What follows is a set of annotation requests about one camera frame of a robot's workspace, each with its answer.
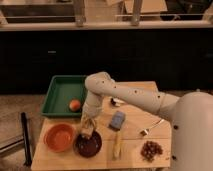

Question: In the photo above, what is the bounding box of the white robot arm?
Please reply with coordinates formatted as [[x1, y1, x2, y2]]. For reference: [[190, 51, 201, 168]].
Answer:
[[81, 72, 213, 171]]

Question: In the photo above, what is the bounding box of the purple bowl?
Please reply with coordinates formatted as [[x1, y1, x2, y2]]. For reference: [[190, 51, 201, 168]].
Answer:
[[75, 131, 102, 158]]

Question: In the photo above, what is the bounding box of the orange bowl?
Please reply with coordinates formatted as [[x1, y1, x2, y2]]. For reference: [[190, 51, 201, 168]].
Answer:
[[43, 123, 76, 153]]

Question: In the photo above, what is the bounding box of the orange fruit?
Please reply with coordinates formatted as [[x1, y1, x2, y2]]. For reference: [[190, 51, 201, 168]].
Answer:
[[69, 99, 81, 112]]

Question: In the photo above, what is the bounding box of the blue sponge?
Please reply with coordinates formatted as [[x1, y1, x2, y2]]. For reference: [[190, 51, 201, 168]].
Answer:
[[109, 111, 126, 130]]

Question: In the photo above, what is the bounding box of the green plastic tray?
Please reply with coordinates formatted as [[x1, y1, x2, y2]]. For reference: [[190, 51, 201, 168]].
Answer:
[[42, 75, 87, 118]]

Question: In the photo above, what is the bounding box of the metal fork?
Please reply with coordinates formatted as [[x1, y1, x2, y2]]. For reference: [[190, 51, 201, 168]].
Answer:
[[140, 119, 164, 136]]

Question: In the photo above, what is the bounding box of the bunch of red grapes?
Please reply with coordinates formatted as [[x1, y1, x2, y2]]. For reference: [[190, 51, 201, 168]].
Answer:
[[141, 141, 163, 162]]

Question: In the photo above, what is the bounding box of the black stand left of table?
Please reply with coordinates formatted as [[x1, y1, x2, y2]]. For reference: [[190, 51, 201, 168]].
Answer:
[[21, 112, 32, 166]]

